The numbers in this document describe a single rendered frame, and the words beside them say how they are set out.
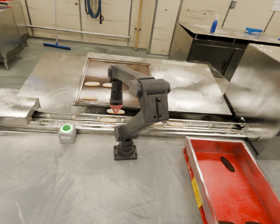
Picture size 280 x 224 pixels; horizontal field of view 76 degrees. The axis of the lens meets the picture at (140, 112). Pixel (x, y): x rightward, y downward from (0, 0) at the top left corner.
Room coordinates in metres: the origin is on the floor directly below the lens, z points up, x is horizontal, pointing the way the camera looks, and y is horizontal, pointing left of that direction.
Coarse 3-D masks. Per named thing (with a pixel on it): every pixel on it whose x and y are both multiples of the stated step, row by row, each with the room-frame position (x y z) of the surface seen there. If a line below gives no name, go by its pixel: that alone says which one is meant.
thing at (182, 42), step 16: (176, 32) 3.43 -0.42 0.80; (192, 32) 2.93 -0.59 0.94; (208, 32) 2.79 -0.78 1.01; (224, 32) 3.04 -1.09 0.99; (240, 32) 3.33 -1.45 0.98; (176, 48) 3.19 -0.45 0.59; (192, 48) 2.58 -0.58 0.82; (208, 48) 2.61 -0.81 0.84; (224, 48) 2.65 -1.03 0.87; (240, 48) 2.71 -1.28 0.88; (224, 64) 2.65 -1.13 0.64
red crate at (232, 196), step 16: (208, 160) 0.64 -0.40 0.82; (192, 176) 0.51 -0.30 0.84; (208, 176) 0.54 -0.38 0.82; (224, 176) 0.55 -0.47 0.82; (240, 176) 0.57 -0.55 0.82; (208, 192) 0.45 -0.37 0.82; (224, 192) 0.46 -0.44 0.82; (240, 192) 0.48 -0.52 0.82; (224, 208) 0.39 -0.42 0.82; (240, 208) 0.40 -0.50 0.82; (256, 208) 0.41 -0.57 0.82
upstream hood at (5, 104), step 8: (0, 96) 0.77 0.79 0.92; (8, 96) 0.78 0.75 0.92; (16, 96) 0.79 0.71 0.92; (0, 104) 0.71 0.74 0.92; (8, 104) 0.72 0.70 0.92; (16, 104) 0.73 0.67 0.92; (24, 104) 0.74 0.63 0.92; (32, 104) 0.75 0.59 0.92; (0, 112) 0.65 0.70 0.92; (8, 112) 0.66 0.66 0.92; (16, 112) 0.66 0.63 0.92; (24, 112) 0.67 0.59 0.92; (32, 112) 0.72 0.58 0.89; (0, 120) 0.62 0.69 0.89; (8, 120) 0.63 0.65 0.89; (16, 120) 0.63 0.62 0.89; (24, 120) 0.64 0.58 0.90
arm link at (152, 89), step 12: (144, 84) 0.44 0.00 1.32; (156, 84) 0.46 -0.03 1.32; (144, 96) 0.42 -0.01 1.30; (156, 96) 0.44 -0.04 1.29; (144, 108) 0.41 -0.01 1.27; (156, 108) 0.43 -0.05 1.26; (132, 120) 0.51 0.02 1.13; (144, 120) 0.40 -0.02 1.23; (156, 120) 0.41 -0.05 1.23; (120, 132) 0.57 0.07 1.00; (132, 132) 0.51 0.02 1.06
